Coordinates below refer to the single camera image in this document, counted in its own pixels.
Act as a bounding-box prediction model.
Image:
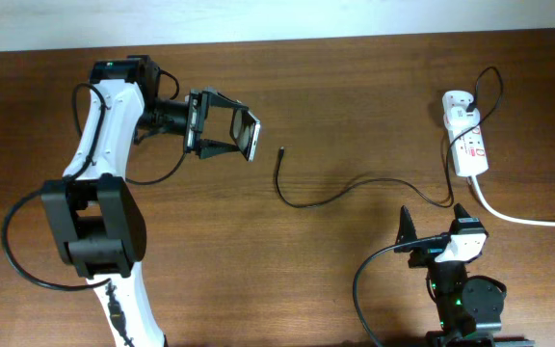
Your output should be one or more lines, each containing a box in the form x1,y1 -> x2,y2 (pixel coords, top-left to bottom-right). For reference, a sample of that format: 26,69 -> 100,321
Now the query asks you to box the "black Galaxy smartphone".
230,109 -> 261,162

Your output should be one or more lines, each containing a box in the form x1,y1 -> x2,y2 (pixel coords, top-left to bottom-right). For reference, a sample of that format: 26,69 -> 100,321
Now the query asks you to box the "black USB charging cable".
274,66 -> 505,210

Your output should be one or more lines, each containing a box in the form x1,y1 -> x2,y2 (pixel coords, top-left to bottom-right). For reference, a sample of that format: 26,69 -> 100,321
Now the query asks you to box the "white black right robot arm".
395,204 -> 535,347

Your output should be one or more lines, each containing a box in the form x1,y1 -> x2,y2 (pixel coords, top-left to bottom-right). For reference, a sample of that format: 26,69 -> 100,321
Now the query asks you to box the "white power strip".
442,91 -> 489,177

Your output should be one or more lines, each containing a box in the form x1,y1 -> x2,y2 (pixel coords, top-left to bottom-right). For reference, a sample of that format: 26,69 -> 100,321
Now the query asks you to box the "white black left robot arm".
40,55 -> 261,346

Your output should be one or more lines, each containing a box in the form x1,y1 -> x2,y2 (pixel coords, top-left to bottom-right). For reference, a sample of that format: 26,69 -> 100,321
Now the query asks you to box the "white power strip cord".
467,174 -> 555,230

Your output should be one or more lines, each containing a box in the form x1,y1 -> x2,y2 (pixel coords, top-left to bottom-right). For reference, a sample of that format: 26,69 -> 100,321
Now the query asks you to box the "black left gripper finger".
206,88 -> 249,110
195,139 -> 239,160

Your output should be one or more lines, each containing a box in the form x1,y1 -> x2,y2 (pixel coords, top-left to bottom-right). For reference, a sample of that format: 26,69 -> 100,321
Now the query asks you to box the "white USB charger plug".
443,106 -> 480,131

